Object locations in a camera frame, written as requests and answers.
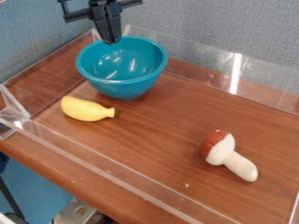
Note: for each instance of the clear acrylic tray walls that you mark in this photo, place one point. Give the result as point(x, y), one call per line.
point(135, 165)

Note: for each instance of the grey metal bracket under table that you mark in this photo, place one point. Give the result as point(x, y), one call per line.
point(79, 213)

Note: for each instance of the yellow toy banana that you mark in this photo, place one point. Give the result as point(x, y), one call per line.
point(84, 110)

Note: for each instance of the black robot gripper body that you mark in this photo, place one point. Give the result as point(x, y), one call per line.
point(84, 13)

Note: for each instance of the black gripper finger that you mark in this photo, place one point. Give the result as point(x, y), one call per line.
point(115, 22)
point(100, 23)

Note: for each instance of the brown white toy mushroom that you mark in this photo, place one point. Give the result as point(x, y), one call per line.
point(217, 150)

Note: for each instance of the blue plastic bowl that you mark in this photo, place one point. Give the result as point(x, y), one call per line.
point(124, 69)

